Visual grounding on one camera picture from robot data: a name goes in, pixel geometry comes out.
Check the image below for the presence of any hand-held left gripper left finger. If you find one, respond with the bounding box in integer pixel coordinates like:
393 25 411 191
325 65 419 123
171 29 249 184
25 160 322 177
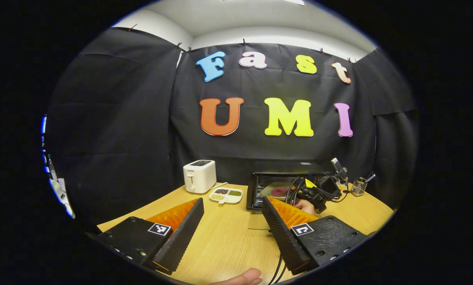
97 198 204 276

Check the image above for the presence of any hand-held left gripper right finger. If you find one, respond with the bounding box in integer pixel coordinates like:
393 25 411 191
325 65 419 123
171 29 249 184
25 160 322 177
261 196 370 276

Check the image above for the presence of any black electric oven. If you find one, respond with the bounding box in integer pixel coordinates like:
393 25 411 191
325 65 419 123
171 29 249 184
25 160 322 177
246 160 336 231

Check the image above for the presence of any glass jar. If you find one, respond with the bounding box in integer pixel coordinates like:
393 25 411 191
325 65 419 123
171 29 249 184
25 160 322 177
351 177 368 197

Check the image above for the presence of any white divided dish with beans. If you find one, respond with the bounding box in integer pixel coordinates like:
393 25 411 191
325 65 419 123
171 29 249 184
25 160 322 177
209 187 244 205

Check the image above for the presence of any white toaster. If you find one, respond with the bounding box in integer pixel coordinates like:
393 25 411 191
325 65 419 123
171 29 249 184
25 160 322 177
183 160 217 194

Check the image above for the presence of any black backdrop cloth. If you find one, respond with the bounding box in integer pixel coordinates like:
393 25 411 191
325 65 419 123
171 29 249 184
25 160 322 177
44 27 419 232

